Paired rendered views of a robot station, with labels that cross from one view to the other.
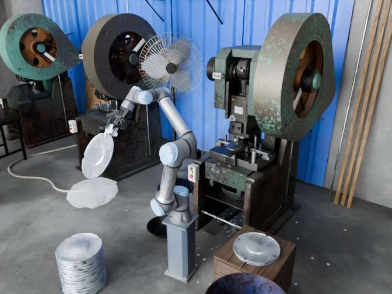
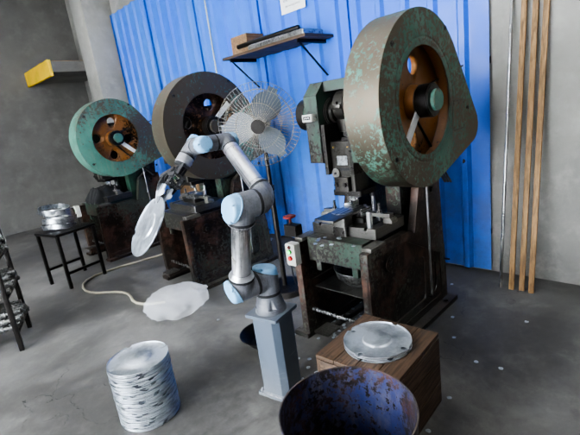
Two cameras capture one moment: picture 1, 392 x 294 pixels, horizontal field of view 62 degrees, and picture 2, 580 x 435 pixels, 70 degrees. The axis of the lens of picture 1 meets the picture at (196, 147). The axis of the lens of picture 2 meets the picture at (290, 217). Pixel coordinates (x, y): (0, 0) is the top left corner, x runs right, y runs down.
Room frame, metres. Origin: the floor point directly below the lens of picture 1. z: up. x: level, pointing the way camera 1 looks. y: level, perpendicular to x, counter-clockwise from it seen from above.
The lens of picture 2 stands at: (0.06, -0.28, 1.37)
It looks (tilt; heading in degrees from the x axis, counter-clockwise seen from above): 14 degrees down; 7
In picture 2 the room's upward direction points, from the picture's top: 8 degrees counter-clockwise
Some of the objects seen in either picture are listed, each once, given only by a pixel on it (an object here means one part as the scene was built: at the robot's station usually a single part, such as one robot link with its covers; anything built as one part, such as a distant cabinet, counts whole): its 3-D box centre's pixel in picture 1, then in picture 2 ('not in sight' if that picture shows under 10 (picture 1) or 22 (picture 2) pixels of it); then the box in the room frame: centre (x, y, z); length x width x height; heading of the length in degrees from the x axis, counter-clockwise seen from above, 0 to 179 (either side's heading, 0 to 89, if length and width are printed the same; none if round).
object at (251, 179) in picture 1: (277, 182); (412, 258); (2.37, -0.67, 0.45); 0.92 x 0.12 x 0.90; 141
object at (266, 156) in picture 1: (261, 150); (381, 212); (2.32, -0.50, 0.76); 0.17 x 0.06 x 0.10; 51
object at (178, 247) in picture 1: (181, 245); (277, 349); (1.87, 0.10, 0.23); 0.19 x 0.19 x 0.45; 62
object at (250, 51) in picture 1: (252, 132); (368, 192); (2.54, -0.46, 0.83); 0.79 x 0.43 x 1.34; 141
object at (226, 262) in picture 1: (254, 271); (381, 378); (1.67, -0.38, 0.18); 0.40 x 0.38 x 0.35; 144
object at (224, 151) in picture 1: (230, 156); (338, 224); (2.29, -0.26, 0.72); 0.25 x 0.14 x 0.14; 141
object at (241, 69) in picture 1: (246, 80); (347, 121); (2.43, -0.37, 1.27); 0.21 x 0.12 x 0.34; 141
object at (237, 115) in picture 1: (241, 112); (347, 164); (2.40, -0.35, 1.04); 0.17 x 0.15 x 0.30; 141
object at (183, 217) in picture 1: (180, 212); (269, 299); (1.87, 0.10, 0.50); 0.15 x 0.15 x 0.10
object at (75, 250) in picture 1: (79, 247); (137, 357); (1.74, 0.77, 0.31); 0.29 x 0.29 x 0.01
